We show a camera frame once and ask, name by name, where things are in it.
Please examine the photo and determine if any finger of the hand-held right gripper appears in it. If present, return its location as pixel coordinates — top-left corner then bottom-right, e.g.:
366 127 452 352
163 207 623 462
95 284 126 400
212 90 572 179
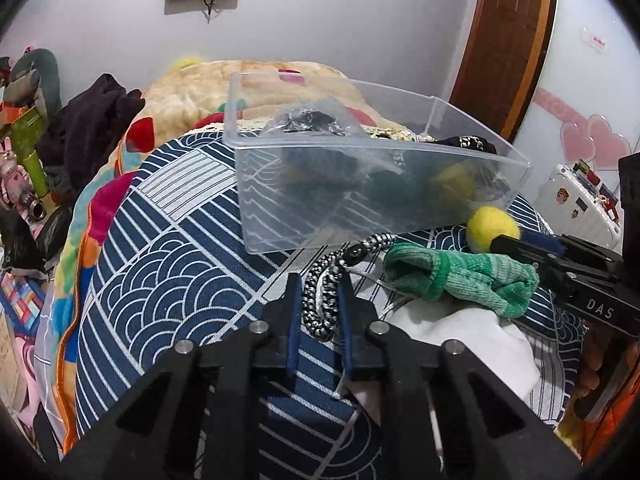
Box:
491 233 624 272
539 259 622 307

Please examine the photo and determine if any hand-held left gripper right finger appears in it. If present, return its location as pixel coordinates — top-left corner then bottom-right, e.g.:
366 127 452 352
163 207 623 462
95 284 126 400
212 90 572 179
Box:
336 280 586 480

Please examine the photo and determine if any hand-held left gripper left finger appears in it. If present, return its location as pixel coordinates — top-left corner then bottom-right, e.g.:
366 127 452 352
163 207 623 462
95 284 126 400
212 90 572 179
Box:
60 274 303 480

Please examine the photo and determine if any black and white braided rope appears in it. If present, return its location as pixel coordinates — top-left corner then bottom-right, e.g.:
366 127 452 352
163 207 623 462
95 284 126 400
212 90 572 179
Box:
302 232 399 344

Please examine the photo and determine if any yellow felt ball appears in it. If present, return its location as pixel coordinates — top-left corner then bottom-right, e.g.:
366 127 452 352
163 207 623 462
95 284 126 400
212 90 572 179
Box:
466 206 522 254

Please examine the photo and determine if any clear plastic box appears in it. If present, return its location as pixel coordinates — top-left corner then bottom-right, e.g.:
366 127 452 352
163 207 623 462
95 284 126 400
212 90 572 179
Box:
223 71 532 256

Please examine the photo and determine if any person's right hand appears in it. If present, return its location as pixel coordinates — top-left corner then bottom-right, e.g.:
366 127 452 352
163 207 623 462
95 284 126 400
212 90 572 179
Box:
578 331 609 402

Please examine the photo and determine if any white suitcase with stickers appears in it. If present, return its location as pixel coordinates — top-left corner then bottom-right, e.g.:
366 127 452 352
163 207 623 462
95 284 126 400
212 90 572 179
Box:
542 162 624 254

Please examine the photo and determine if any green knitted sock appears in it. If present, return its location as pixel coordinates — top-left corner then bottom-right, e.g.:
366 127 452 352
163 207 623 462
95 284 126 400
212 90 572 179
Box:
382 243 541 319

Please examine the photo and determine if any small pink heart sticker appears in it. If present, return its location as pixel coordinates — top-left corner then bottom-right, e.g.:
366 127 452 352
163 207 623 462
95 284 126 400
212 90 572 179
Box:
559 120 596 165

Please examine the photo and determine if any black cloth with gold print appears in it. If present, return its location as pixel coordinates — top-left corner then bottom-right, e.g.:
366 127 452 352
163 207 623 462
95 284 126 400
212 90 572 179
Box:
432 135 499 159

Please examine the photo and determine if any large pink heart sticker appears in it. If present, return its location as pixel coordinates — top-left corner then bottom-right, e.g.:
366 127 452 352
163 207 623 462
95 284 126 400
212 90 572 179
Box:
587 113 632 171

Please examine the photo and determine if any blue white patterned cloth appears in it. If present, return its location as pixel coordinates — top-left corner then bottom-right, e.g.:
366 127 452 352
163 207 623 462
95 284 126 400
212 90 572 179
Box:
75 131 589 480

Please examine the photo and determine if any black plastic bag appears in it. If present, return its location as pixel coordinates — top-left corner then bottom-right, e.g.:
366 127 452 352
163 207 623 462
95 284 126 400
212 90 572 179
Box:
265 104 407 192

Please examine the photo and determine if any brown wooden door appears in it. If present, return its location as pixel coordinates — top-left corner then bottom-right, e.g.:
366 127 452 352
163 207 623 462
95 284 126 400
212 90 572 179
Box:
447 0 560 144

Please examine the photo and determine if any colourful printed blanket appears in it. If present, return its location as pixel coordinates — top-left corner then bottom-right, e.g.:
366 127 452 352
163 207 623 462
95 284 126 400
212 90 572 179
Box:
34 57 441 461

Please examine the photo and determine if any dark purple cloth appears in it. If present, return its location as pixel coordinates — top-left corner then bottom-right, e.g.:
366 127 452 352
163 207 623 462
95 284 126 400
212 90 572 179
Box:
35 73 146 197

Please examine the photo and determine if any grey green plush toy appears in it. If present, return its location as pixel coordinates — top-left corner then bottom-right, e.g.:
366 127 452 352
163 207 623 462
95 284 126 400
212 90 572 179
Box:
9 48 64 117

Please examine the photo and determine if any white wall label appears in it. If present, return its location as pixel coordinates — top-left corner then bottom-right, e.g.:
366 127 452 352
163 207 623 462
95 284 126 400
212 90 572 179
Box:
580 27 609 54

